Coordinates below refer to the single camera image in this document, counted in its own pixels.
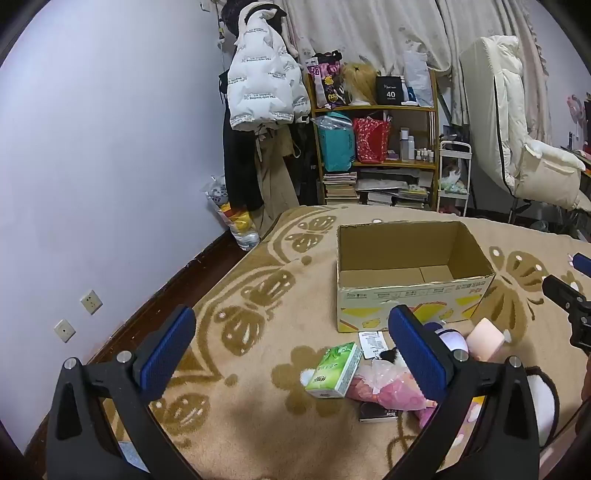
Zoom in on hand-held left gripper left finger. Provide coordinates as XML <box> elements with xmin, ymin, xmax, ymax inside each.
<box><xmin>46</xmin><ymin>305</ymin><xmax>197</xmax><ymax>480</ymax></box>

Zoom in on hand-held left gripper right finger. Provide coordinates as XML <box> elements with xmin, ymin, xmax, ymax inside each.
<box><xmin>383</xmin><ymin>305</ymin><xmax>541</xmax><ymax>480</ymax></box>

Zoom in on pink plastic bag roll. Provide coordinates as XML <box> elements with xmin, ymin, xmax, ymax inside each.
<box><xmin>346</xmin><ymin>359</ymin><xmax>437</xmax><ymax>411</ymax></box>

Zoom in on cardboard box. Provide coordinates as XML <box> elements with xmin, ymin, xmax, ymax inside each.
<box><xmin>336</xmin><ymin>220</ymin><xmax>497</xmax><ymax>334</ymax></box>

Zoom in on soft toys in cart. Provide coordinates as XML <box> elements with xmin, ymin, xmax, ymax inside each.
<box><xmin>440</xmin><ymin>166</ymin><xmax>467</xmax><ymax>193</ymax></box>

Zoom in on purple and white plush toy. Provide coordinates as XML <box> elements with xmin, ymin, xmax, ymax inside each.
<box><xmin>422</xmin><ymin>322</ymin><xmax>469</xmax><ymax>358</ymax></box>

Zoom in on white paper label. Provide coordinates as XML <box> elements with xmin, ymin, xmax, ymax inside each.
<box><xmin>359</xmin><ymin>330</ymin><xmax>387</xmax><ymax>360</ymax></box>

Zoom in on small black box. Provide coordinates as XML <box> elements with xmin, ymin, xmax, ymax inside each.
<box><xmin>359</xmin><ymin>401</ymin><xmax>400</xmax><ymax>423</ymax></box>

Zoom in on pink plush toy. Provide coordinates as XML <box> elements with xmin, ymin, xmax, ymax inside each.
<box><xmin>418</xmin><ymin>396</ymin><xmax>486</xmax><ymax>449</ymax></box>

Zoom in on green tissue pack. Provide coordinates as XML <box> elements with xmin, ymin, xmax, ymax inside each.
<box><xmin>305</xmin><ymin>342</ymin><xmax>363</xmax><ymax>399</ymax></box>

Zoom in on white plush with black trim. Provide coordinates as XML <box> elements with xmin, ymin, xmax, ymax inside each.
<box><xmin>522</xmin><ymin>364</ymin><xmax>561</xmax><ymax>448</ymax></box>

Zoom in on beige patterned blanket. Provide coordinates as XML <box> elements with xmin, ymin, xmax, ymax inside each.
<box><xmin>99</xmin><ymin>203</ymin><xmax>591</xmax><ymax>480</ymax></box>

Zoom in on clear plastic bag of toys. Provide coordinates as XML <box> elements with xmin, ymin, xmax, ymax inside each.
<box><xmin>201</xmin><ymin>175</ymin><xmax>260</xmax><ymax>252</ymax></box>

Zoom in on pile of books and papers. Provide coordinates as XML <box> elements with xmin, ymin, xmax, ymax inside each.
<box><xmin>358</xmin><ymin>168</ymin><xmax>435</xmax><ymax>210</ymax></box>

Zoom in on white padded recliner chair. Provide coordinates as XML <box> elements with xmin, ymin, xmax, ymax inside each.
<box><xmin>459</xmin><ymin>34</ymin><xmax>591</xmax><ymax>213</ymax></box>

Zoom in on white trolley cart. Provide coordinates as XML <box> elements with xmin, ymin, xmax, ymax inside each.
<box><xmin>436</xmin><ymin>140</ymin><xmax>472</xmax><ymax>217</ymax></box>

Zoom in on stack of books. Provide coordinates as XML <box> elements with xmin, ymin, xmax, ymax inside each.
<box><xmin>322</xmin><ymin>172</ymin><xmax>360</xmax><ymax>206</ymax></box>

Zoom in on black hanging garment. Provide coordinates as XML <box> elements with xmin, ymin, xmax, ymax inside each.
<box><xmin>222</xmin><ymin>106</ymin><xmax>265</xmax><ymax>213</ymax></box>

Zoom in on beige hanging coat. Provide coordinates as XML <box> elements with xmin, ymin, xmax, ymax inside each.
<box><xmin>254</xmin><ymin>122</ymin><xmax>301</xmax><ymax>232</ymax></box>

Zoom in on row of cosmetic bottles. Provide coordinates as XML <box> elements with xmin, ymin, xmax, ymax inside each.
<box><xmin>398</xmin><ymin>127</ymin><xmax>435</xmax><ymax>162</ymax></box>

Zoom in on black hanging bag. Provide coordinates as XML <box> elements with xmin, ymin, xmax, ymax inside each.
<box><xmin>288</xmin><ymin>122</ymin><xmax>324</xmax><ymax>206</ymax></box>

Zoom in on red patterned bag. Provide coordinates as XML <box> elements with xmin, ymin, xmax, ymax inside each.
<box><xmin>353</xmin><ymin>117</ymin><xmax>392</xmax><ymax>164</ymax></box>

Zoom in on teal bag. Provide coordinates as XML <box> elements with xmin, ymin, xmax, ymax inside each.
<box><xmin>314</xmin><ymin>113</ymin><xmax>356</xmax><ymax>171</ymax></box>

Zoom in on wooden shelf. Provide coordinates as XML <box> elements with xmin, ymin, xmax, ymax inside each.
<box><xmin>308</xmin><ymin>69</ymin><xmax>439</xmax><ymax>213</ymax></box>

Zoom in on white plastic bag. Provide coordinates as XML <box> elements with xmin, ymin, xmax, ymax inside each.
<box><xmin>403</xmin><ymin>48</ymin><xmax>435</xmax><ymax>107</ymax></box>

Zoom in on black box with white print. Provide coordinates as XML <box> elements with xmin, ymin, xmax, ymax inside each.
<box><xmin>375</xmin><ymin>75</ymin><xmax>407</xmax><ymax>104</ymax></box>

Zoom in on blonde wig on stand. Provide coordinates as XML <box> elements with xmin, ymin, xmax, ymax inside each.
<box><xmin>341</xmin><ymin>62</ymin><xmax>380</xmax><ymax>107</ymax></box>

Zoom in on purple printed packet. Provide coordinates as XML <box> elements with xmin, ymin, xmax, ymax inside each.
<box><xmin>305</xmin><ymin>50</ymin><xmax>345</xmax><ymax>110</ymax></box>

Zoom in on white puffer jacket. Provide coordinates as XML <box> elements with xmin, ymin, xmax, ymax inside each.
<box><xmin>226</xmin><ymin>2</ymin><xmax>311</xmax><ymax>131</ymax></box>

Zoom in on beige curtain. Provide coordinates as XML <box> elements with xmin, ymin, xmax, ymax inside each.
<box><xmin>281</xmin><ymin>0</ymin><xmax>552</xmax><ymax>139</ymax></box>

